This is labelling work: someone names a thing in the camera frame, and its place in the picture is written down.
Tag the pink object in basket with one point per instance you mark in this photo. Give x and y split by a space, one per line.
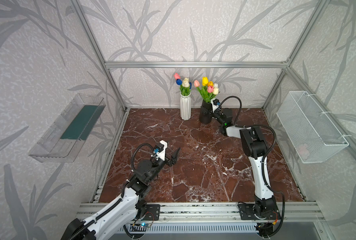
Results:
303 152

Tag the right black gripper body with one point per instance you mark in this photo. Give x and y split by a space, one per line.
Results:
213 109

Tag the pure yellow tulip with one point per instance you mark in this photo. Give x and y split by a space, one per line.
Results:
205 81

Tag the white ribbed vase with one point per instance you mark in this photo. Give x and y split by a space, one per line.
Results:
185 107

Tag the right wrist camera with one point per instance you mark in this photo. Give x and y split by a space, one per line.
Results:
215 104

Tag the black cone vase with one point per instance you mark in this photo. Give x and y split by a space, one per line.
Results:
208 107

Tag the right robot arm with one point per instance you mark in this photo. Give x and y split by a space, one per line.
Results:
256 149

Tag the white wire mesh basket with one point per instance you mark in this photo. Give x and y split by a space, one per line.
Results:
305 122

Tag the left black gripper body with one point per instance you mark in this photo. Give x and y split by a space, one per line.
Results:
168 160

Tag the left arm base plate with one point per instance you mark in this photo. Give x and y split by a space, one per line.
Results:
149 212

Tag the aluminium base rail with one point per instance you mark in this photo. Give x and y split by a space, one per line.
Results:
228 213

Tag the clear plastic wall shelf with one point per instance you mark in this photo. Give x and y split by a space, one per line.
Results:
65 138

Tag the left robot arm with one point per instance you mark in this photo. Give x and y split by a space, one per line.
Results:
129 205

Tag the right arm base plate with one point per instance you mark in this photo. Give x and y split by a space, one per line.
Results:
265 211

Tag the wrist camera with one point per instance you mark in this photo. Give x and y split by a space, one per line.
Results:
159 152
215 104

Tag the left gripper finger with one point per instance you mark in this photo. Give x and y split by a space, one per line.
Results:
170 162
175 156

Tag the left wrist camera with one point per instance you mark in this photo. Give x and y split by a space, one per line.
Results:
159 152

